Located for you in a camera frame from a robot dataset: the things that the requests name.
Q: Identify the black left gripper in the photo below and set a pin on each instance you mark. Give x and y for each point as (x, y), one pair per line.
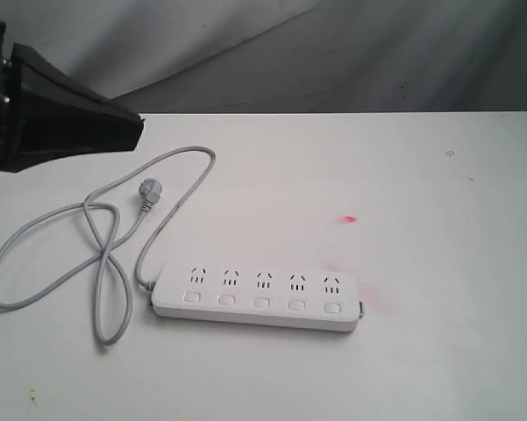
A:
(45, 115)

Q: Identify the grey backdrop cloth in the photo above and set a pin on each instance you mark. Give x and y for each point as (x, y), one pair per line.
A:
(284, 56)

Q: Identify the white five-outlet power strip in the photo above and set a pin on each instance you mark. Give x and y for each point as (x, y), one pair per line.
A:
(306, 299)

